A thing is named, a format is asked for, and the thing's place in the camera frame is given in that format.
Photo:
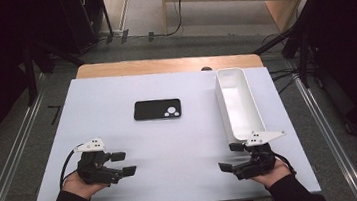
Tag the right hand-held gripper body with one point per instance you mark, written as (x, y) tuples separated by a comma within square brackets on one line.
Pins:
[(258, 162)]

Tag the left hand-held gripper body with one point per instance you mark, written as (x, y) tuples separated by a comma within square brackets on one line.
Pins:
[(95, 171)]

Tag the white plastic bin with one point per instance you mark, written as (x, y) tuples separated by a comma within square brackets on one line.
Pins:
[(239, 107)]

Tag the black phone case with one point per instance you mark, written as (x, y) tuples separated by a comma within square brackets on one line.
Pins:
[(150, 110)]

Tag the person's right hand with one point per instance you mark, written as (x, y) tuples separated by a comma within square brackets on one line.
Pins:
[(273, 176)]

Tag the person's left hand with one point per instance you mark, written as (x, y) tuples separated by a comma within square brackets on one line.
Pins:
[(80, 188)]

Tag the white board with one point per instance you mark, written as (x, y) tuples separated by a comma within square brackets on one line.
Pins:
[(100, 105)]

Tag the brown round knob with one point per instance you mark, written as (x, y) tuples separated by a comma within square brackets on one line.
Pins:
[(206, 68)]

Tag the wooden table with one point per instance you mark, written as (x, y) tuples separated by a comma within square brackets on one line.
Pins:
[(162, 65)]

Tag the black tripod stand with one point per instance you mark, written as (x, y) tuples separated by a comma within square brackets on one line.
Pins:
[(30, 75), (302, 50)]

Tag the black cabinet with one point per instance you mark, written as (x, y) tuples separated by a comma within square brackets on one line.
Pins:
[(77, 20)]

